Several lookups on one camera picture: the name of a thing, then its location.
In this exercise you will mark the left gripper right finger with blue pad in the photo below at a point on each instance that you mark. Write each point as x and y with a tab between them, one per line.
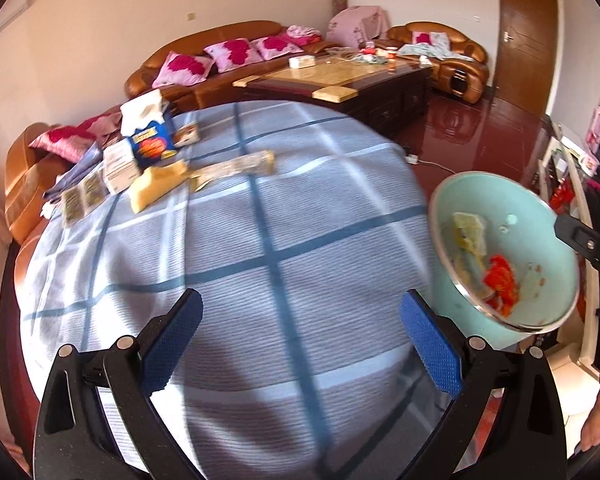
440	359

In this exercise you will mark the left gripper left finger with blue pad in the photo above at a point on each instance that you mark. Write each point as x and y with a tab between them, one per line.
165	338

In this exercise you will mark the red plastic bag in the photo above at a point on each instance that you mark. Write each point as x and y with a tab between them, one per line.
503	290

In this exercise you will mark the yellow white plastic bag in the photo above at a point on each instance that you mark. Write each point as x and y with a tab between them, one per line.
469	232

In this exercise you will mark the light green trash basin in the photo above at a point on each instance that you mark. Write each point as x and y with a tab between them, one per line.
519	227

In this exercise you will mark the white tv stand shelf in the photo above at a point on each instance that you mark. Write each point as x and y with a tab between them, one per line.
570	148

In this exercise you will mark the blue plaid tablecloth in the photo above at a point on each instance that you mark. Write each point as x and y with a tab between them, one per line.
300	367

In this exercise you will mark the yellow sponge block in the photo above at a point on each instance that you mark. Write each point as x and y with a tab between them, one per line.
155	182

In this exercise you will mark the dark gold sachet pack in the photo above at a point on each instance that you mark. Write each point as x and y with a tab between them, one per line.
78	202

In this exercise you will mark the white rectangular box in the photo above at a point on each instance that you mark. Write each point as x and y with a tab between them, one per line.
120	168

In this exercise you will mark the folded blue plaid cloth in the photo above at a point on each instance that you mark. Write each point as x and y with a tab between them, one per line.
91	160

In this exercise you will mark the clear gold long wrapper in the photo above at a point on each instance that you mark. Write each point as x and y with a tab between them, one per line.
260	163

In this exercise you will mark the blue white LOOK carton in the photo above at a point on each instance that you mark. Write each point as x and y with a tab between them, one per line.
149	128

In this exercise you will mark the small brown white snack packet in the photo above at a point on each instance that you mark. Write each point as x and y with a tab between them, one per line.
186	135

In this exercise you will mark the brown leather armchair far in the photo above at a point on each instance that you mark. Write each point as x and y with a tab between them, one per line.
464	79

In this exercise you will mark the brown leather armchair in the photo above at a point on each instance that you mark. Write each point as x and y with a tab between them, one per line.
464	79
29	172

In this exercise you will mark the brown leather armchair near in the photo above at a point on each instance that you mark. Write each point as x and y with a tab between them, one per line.
29	172

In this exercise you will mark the pink cushion on near armchair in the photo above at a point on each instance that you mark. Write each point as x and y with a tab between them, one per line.
72	142

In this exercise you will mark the brown wooden door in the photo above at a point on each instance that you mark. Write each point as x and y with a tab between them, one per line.
527	46

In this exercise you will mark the long brown leather sofa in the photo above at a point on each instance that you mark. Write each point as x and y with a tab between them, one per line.
218	88

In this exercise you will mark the dark wood coffee table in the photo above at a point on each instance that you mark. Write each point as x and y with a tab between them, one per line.
384	97

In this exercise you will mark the light blanket on far armchair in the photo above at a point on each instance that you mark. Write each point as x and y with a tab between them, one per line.
432	45

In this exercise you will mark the pink cushion on sofa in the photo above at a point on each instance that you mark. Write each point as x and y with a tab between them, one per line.
183	70
270	47
233	54

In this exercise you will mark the orange white can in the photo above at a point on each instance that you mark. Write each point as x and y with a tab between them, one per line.
391	59

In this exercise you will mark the white tissue box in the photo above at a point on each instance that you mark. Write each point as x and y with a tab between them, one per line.
300	62

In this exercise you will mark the pink cloth covered object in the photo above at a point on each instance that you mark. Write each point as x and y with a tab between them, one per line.
357	25

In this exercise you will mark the folded pink blanket on sofa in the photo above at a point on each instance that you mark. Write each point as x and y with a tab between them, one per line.
301	36

